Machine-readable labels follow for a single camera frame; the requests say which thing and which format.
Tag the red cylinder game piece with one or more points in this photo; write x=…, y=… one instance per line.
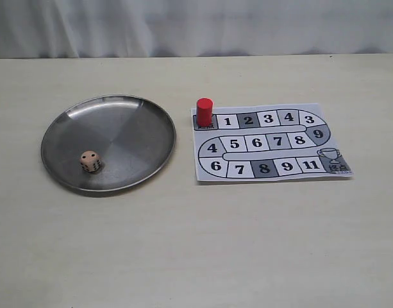
x=204, y=112

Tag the beige wooden die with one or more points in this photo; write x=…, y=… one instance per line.
x=90, y=161

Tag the round stainless steel plate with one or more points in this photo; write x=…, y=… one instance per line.
x=134, y=137

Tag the printed paper game board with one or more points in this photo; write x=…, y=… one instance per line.
x=267, y=143

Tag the white curtain backdrop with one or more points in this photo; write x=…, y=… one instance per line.
x=90, y=29

